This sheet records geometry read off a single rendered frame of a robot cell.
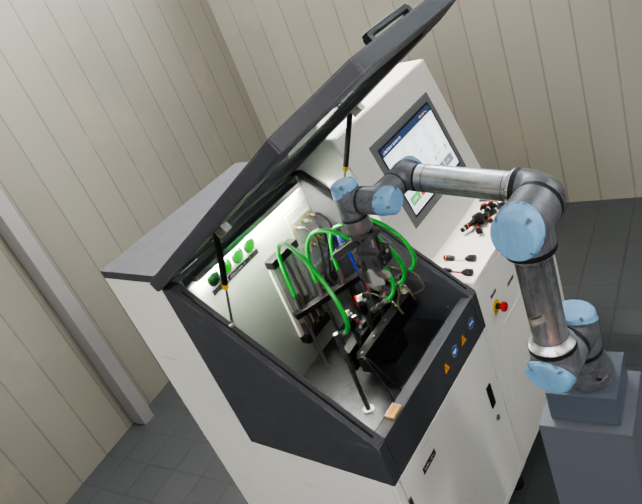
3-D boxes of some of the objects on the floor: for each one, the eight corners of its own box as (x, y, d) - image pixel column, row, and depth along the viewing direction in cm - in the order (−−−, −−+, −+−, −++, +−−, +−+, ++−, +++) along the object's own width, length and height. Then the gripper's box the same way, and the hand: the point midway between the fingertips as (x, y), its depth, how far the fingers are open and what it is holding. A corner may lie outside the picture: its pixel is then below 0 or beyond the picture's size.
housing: (329, 575, 251) (152, 275, 182) (278, 551, 269) (98, 270, 199) (465, 341, 338) (381, 78, 268) (419, 335, 356) (329, 86, 286)
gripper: (367, 239, 168) (390, 301, 178) (383, 221, 174) (405, 282, 183) (341, 239, 173) (365, 299, 183) (357, 221, 179) (380, 280, 189)
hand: (375, 286), depth 185 cm, fingers closed
